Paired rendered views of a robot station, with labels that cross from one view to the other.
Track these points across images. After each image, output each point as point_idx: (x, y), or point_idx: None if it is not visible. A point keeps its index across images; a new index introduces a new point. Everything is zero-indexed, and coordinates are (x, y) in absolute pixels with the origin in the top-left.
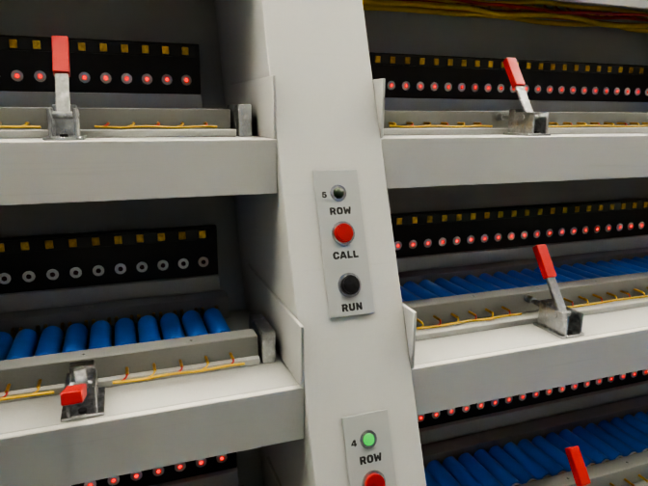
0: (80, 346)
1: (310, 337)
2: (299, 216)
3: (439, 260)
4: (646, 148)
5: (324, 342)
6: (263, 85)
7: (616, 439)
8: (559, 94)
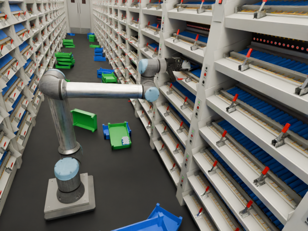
0: (197, 74)
1: (199, 86)
2: (202, 69)
3: (254, 89)
4: (262, 85)
5: (200, 87)
6: None
7: (255, 150)
8: None
